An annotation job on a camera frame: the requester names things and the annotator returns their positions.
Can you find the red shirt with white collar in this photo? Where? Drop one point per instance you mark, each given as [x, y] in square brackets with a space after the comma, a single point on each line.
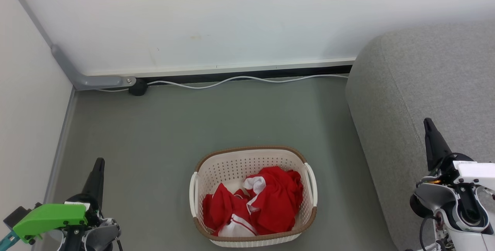
[278, 197]

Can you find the black caster wheel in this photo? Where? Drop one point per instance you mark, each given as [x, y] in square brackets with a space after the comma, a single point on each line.
[138, 87]

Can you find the grey fabric sofa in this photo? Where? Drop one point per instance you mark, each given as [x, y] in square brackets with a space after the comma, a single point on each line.
[406, 88]

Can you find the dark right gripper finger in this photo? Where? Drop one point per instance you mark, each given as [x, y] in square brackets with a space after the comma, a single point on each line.
[435, 146]

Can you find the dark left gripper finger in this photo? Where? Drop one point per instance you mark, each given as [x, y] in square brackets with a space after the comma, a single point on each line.
[94, 183]

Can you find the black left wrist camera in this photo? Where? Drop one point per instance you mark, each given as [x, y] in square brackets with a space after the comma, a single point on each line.
[17, 214]

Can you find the silver partition bottom rail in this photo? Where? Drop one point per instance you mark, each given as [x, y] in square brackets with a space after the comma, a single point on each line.
[247, 67]

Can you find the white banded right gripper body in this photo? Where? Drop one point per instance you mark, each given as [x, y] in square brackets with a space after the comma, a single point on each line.
[475, 171]

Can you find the white perforated laundry basket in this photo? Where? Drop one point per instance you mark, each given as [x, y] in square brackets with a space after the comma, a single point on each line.
[232, 166]

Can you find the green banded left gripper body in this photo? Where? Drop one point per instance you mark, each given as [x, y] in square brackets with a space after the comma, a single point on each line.
[50, 218]

